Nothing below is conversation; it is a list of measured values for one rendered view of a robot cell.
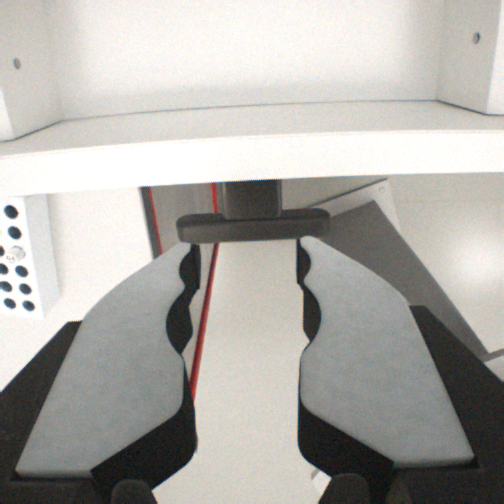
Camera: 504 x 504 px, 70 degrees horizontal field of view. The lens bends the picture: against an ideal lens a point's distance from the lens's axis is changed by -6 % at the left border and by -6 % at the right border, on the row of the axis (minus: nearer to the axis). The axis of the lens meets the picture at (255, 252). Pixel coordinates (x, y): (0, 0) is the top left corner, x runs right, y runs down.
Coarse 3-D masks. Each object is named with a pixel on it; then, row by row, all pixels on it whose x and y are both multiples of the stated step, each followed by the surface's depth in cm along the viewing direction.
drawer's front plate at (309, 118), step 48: (0, 144) 17; (48, 144) 16; (96, 144) 15; (144, 144) 14; (192, 144) 14; (240, 144) 14; (288, 144) 14; (336, 144) 14; (384, 144) 14; (432, 144) 14; (480, 144) 14; (0, 192) 15; (48, 192) 15
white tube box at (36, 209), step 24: (0, 216) 30; (24, 216) 30; (48, 216) 34; (0, 240) 31; (24, 240) 31; (48, 240) 34; (0, 264) 33; (24, 264) 32; (48, 264) 35; (0, 288) 33; (24, 288) 34; (48, 288) 35; (0, 312) 34; (24, 312) 34; (48, 312) 35
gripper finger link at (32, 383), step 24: (72, 336) 8; (48, 360) 8; (24, 384) 7; (48, 384) 7; (0, 408) 6; (24, 408) 6; (0, 432) 6; (24, 432) 6; (0, 456) 6; (0, 480) 5; (24, 480) 5; (48, 480) 5; (72, 480) 5
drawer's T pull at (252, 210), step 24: (240, 192) 17; (264, 192) 17; (192, 216) 18; (216, 216) 18; (240, 216) 18; (264, 216) 18; (288, 216) 18; (312, 216) 18; (192, 240) 18; (216, 240) 18; (240, 240) 18; (264, 240) 18
